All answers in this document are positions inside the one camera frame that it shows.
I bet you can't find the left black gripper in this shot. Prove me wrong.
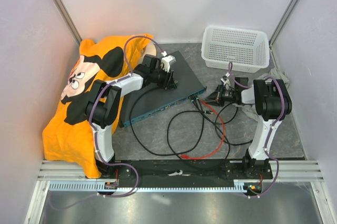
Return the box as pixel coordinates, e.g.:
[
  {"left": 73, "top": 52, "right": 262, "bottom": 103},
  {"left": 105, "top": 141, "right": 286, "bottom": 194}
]
[{"left": 150, "top": 66, "right": 176, "bottom": 91}]

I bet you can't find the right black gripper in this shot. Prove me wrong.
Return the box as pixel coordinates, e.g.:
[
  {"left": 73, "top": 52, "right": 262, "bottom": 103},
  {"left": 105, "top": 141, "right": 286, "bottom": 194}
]
[{"left": 203, "top": 84, "right": 237, "bottom": 106}]

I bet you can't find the red ethernet cable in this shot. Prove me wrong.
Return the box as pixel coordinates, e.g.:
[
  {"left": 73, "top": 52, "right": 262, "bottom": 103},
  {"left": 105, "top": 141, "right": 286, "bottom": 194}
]
[{"left": 181, "top": 98, "right": 226, "bottom": 160}]

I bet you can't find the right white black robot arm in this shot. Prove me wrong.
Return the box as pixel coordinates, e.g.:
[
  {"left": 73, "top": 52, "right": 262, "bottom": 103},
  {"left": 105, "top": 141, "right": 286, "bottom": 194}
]
[{"left": 205, "top": 76, "right": 292, "bottom": 161}]

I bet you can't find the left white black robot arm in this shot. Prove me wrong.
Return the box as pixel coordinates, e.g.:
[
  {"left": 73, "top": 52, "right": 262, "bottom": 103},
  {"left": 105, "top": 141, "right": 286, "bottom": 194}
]
[{"left": 85, "top": 55, "right": 176, "bottom": 178}]

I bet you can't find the grey cloth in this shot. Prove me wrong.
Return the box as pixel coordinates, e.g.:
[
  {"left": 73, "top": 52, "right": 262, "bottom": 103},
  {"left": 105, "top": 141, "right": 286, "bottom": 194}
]
[{"left": 234, "top": 68, "right": 292, "bottom": 121}]

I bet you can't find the peach fabric hat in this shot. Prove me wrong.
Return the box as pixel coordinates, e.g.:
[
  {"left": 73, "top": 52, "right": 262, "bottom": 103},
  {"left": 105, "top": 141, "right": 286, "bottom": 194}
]
[{"left": 141, "top": 43, "right": 157, "bottom": 57}]

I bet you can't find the white plastic basket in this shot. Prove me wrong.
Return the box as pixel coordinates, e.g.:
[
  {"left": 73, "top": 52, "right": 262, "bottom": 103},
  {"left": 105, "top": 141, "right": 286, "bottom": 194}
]
[{"left": 201, "top": 25, "right": 270, "bottom": 73}]

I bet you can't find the orange mickey mouse cloth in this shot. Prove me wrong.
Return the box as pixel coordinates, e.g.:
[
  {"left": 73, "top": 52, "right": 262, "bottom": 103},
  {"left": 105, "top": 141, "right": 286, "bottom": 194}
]
[{"left": 42, "top": 33, "right": 153, "bottom": 179}]

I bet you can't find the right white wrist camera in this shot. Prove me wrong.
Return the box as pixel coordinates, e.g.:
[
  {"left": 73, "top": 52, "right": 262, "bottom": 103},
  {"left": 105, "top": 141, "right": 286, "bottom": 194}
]
[{"left": 221, "top": 75, "right": 231, "bottom": 90}]

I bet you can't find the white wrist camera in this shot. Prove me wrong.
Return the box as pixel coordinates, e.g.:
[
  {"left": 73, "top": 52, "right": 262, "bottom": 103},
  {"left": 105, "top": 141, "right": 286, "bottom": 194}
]
[
  {"left": 221, "top": 75, "right": 231, "bottom": 90},
  {"left": 161, "top": 55, "right": 176, "bottom": 72}
]

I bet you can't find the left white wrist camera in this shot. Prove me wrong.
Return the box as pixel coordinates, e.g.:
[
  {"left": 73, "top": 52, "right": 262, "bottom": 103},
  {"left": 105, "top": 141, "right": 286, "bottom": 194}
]
[{"left": 161, "top": 55, "right": 176, "bottom": 72}]

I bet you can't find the dark blue network switch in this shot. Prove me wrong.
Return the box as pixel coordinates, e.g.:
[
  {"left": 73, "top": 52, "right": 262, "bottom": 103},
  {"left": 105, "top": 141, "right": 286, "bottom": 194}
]
[{"left": 119, "top": 51, "right": 206, "bottom": 128}]

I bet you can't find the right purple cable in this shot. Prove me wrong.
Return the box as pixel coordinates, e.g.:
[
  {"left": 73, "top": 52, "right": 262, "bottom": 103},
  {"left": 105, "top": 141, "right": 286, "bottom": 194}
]
[{"left": 227, "top": 61, "right": 288, "bottom": 200}]

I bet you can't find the purple cable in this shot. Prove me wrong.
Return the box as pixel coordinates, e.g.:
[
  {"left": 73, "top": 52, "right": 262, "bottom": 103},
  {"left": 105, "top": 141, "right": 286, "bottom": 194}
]
[
  {"left": 48, "top": 34, "right": 168, "bottom": 211},
  {"left": 227, "top": 61, "right": 288, "bottom": 200}
]

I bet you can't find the white slotted cable duct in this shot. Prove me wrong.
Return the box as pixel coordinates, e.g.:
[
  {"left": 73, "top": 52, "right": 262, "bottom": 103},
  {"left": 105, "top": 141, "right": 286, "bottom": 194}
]
[{"left": 48, "top": 181, "right": 252, "bottom": 193}]

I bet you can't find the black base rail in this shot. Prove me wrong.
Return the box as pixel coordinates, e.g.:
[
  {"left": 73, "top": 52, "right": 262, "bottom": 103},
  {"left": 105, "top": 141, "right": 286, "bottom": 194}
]
[{"left": 96, "top": 159, "right": 273, "bottom": 187}]

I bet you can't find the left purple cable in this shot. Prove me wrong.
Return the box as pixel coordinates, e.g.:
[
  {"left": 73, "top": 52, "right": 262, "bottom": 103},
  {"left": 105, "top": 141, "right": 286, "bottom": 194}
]
[{"left": 48, "top": 34, "right": 168, "bottom": 211}]

